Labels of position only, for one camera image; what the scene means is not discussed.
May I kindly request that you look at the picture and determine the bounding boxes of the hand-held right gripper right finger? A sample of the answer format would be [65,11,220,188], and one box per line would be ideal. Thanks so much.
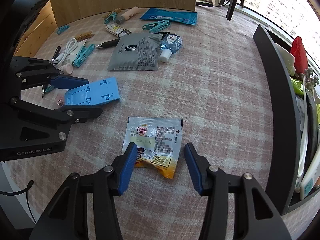
[184,142,292,240]

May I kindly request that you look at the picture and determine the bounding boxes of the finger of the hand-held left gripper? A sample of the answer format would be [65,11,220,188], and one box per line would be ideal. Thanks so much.
[11,56,90,98]
[7,98,103,143]

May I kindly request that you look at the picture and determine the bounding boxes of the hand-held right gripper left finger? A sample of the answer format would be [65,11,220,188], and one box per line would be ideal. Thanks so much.
[29,142,138,240]

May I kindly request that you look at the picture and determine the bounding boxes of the blue phone stand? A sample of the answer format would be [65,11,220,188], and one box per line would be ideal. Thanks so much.
[64,77,120,107]

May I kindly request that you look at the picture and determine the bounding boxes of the white yellow creamer sachet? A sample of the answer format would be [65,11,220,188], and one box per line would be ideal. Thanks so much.
[122,116,184,180]

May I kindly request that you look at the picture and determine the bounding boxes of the wooden clothespin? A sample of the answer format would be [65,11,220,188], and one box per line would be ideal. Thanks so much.
[104,8,122,20]
[76,31,95,42]

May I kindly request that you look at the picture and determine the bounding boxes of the black container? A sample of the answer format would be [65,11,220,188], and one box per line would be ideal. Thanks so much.
[252,24,320,215]

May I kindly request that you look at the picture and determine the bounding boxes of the teal clothespin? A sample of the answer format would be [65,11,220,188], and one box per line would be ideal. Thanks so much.
[73,44,96,67]
[142,19,172,33]
[104,11,118,25]

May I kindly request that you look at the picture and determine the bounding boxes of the pink snap button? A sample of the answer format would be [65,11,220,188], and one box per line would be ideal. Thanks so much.
[54,95,66,108]

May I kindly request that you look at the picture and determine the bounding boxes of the small dark clip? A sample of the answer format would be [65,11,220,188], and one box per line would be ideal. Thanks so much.
[41,84,54,98]

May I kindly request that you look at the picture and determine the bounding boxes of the pine wood panel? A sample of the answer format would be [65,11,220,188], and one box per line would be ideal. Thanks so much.
[15,0,59,58]

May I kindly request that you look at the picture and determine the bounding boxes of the small blue clip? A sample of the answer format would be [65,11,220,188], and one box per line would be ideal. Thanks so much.
[56,24,70,35]

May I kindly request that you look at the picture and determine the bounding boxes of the patterned lighter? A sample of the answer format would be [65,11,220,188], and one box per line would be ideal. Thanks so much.
[105,24,132,37]

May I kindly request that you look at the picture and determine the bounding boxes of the grey foil sachet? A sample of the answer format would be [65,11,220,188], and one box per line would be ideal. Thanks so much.
[107,33,162,71]

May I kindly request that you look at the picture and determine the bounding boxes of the pink tube grey cap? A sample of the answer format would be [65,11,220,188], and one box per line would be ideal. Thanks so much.
[115,6,140,24]

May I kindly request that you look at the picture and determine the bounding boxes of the pink plaid blanket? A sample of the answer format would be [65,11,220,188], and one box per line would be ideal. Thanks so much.
[5,5,320,240]

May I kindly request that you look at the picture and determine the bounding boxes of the black clip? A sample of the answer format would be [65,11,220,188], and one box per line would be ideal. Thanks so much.
[150,31,170,40]

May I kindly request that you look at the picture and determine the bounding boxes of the blue correction tape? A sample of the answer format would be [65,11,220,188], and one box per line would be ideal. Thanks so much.
[159,35,183,62]

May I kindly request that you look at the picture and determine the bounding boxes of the white teal card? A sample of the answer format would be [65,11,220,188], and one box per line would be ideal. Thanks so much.
[300,172,316,200]

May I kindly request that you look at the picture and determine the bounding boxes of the blue wet wipe packet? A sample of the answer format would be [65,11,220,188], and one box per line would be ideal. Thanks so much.
[139,7,198,26]

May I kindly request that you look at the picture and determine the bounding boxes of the green plastic item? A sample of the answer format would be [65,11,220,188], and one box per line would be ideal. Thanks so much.
[290,78,307,95]

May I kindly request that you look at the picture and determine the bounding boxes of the grey flower ornament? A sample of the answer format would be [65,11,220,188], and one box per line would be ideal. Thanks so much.
[299,67,319,88]

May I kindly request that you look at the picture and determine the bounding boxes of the red plastic item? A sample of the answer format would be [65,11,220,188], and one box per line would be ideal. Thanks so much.
[290,36,308,75]

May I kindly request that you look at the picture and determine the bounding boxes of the black stand legs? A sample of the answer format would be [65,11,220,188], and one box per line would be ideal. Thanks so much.
[226,0,247,21]

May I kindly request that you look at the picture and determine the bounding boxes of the white cable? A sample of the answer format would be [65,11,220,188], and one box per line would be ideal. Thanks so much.
[54,38,78,68]

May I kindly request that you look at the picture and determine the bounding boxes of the black cable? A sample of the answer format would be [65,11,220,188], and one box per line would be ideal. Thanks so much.
[0,180,38,225]

